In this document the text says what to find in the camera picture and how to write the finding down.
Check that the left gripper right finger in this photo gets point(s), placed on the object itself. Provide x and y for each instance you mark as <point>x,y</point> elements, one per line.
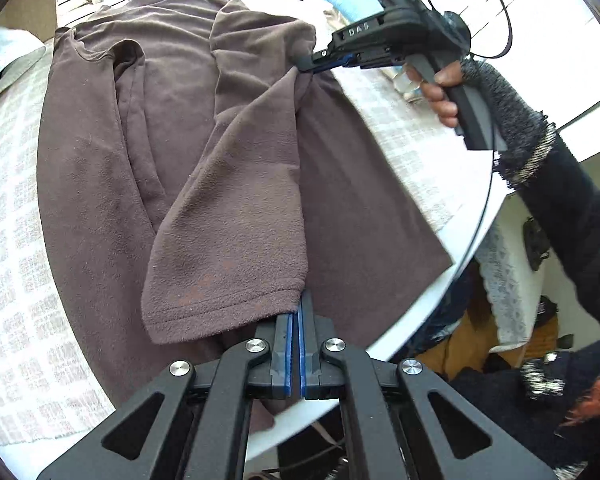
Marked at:
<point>403,421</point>

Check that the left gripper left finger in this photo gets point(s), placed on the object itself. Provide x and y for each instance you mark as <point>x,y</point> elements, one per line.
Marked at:
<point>191,421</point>

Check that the brown fleece garment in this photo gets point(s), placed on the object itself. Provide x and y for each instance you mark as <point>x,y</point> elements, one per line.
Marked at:
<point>192,182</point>

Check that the black sleeved left forearm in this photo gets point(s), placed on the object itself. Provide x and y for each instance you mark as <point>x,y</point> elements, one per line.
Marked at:
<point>550,407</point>

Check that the person right hand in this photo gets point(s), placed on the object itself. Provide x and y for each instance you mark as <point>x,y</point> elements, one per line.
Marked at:
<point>434,92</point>

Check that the folded blue cloth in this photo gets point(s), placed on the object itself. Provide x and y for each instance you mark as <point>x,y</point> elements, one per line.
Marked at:
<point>355,10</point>

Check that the folded beige cloth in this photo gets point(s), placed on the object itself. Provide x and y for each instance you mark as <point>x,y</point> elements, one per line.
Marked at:
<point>335,19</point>

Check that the plaid pink bed sheet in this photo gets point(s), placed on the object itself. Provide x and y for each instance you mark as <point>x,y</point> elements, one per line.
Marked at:
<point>47,388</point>

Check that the white lace table cover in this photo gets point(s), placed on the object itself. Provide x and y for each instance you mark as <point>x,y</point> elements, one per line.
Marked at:
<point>510,289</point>

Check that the light wooden board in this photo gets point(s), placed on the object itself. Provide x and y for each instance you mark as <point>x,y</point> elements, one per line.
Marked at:
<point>39,17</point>

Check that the white cotton garment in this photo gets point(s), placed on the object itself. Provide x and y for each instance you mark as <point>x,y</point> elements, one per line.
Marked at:
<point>19,50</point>

